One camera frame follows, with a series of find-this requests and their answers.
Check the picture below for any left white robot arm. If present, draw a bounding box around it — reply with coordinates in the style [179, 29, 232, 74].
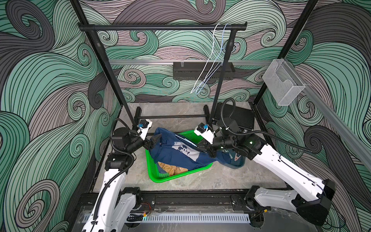
[82, 118, 161, 232]

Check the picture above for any white slotted cable duct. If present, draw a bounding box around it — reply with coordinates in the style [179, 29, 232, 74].
[134, 213, 250, 224]

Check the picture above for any dark teal plastic bin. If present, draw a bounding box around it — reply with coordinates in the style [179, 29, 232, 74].
[222, 149, 246, 169]

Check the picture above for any black case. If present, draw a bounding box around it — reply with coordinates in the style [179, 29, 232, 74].
[223, 103, 255, 131]

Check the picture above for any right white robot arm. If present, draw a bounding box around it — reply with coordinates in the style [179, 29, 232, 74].
[194, 98, 336, 226]

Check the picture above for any white wire hanger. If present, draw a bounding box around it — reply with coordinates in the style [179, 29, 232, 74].
[190, 23, 220, 94]

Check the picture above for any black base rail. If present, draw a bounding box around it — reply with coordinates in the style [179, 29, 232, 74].
[78, 186, 272, 213]

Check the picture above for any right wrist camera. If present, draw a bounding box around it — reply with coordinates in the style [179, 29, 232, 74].
[194, 123, 215, 144]

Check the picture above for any clear mesh wall holder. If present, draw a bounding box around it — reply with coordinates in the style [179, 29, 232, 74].
[262, 59, 305, 106]

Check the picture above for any green plastic basket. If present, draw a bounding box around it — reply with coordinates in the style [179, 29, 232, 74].
[146, 130, 213, 183]

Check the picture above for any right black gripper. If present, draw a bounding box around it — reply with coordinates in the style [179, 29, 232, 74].
[194, 136, 235, 157]

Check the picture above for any black clothes rack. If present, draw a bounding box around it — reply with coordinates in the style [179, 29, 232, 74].
[78, 22, 247, 127]

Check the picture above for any black wall cable tray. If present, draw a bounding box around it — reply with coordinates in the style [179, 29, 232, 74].
[173, 62, 223, 81]

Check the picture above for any dark navy t-shirt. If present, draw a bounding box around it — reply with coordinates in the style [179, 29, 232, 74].
[149, 128, 228, 170]

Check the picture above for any tan yellow t-shirt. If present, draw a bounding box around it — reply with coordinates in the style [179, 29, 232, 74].
[157, 162, 188, 176]

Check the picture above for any light blue wire hanger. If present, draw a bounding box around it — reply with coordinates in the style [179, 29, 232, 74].
[195, 24, 228, 94]

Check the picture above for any pink clothespin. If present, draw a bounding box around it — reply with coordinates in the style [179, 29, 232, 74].
[234, 154, 241, 161]

